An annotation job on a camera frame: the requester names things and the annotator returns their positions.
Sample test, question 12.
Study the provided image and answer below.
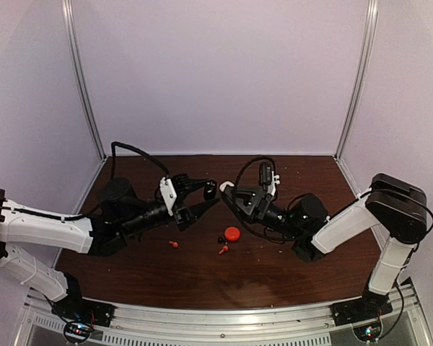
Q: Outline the orange earbud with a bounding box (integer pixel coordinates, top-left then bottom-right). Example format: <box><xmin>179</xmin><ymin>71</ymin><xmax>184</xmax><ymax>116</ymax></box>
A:
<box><xmin>169</xmin><ymin>241</ymin><xmax>179</xmax><ymax>249</ymax></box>
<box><xmin>219</xmin><ymin>245</ymin><xmax>229</xmax><ymax>254</ymax></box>

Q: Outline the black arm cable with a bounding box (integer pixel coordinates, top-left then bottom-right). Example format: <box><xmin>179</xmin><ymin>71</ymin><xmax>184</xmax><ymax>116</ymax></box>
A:
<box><xmin>234</xmin><ymin>156</ymin><xmax>277</xmax><ymax>195</ymax></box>
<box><xmin>110</xmin><ymin>141</ymin><xmax>172</xmax><ymax>181</ymax></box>

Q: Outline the red round charging case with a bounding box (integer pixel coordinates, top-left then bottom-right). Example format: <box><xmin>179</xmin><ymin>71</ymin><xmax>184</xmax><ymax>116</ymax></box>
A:
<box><xmin>224</xmin><ymin>226</ymin><xmax>241</xmax><ymax>242</ymax></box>

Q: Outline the white charging case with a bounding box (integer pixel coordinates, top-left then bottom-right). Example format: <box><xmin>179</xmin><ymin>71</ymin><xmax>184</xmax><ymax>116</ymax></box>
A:
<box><xmin>219</xmin><ymin>181</ymin><xmax>235</xmax><ymax>192</ymax></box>

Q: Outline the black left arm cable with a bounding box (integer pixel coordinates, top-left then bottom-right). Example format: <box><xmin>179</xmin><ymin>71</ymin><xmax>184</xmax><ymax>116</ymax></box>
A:
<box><xmin>110</xmin><ymin>141</ymin><xmax>172</xmax><ymax>181</ymax></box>

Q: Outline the black charging case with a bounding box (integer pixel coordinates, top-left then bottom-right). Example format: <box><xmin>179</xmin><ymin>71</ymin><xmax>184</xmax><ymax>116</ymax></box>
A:
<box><xmin>203</xmin><ymin>180</ymin><xmax>217</xmax><ymax>200</ymax></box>

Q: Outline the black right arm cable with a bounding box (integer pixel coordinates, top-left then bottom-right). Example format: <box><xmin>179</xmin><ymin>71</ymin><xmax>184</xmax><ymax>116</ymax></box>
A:
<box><xmin>234</xmin><ymin>156</ymin><xmax>277</xmax><ymax>195</ymax></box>

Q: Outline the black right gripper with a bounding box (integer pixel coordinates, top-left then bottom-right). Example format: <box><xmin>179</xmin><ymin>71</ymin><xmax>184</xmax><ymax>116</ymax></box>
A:
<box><xmin>222</xmin><ymin>185</ymin><xmax>303</xmax><ymax>239</ymax></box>

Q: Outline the aluminium front rail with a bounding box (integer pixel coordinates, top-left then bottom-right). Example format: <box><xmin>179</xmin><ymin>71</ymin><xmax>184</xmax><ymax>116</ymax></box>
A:
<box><xmin>11</xmin><ymin>283</ymin><xmax>433</xmax><ymax>345</ymax></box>

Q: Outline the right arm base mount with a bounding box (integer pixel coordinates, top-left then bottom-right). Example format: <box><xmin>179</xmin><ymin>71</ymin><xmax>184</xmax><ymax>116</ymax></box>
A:
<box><xmin>331</xmin><ymin>293</ymin><xmax>393</xmax><ymax>344</ymax></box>

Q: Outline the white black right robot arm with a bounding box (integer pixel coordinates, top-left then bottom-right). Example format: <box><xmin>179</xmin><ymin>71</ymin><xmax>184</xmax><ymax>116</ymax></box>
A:
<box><xmin>219</xmin><ymin>173</ymin><xmax>433</xmax><ymax>319</ymax></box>

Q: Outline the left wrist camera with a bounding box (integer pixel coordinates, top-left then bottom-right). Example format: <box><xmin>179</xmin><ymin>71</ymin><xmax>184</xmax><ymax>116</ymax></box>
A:
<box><xmin>158</xmin><ymin>174</ymin><xmax>190</xmax><ymax>216</ymax></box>

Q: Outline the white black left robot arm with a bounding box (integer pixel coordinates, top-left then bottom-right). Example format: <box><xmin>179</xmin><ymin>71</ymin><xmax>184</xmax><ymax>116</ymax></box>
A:
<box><xmin>0</xmin><ymin>174</ymin><xmax>219</xmax><ymax>320</ymax></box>

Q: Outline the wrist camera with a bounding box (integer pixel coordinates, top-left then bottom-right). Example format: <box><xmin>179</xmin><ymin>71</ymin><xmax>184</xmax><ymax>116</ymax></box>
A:
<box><xmin>258</xmin><ymin>161</ymin><xmax>280</xmax><ymax>201</ymax></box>
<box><xmin>158</xmin><ymin>174</ymin><xmax>190</xmax><ymax>216</ymax></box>

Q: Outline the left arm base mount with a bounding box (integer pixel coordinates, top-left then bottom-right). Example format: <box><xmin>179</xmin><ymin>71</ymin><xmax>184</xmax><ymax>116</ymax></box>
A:
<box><xmin>45</xmin><ymin>297</ymin><xmax>115</xmax><ymax>345</ymax></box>

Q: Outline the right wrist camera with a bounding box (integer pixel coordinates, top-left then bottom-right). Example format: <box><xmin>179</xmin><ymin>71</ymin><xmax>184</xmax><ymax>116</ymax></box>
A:
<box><xmin>258</xmin><ymin>161</ymin><xmax>280</xmax><ymax>201</ymax></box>

